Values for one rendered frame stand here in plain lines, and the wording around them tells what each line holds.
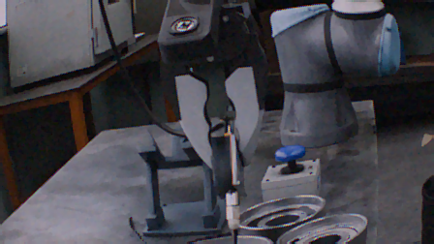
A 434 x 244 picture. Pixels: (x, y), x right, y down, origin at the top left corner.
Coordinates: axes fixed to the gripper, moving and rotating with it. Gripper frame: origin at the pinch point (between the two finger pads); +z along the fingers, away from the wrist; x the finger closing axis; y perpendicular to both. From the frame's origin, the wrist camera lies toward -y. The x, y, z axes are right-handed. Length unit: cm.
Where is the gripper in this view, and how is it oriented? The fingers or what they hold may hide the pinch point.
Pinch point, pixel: (227, 156)
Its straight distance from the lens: 74.5
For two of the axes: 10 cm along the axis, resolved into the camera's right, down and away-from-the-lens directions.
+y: 1.4, -2.2, 9.7
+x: -9.8, 1.2, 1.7
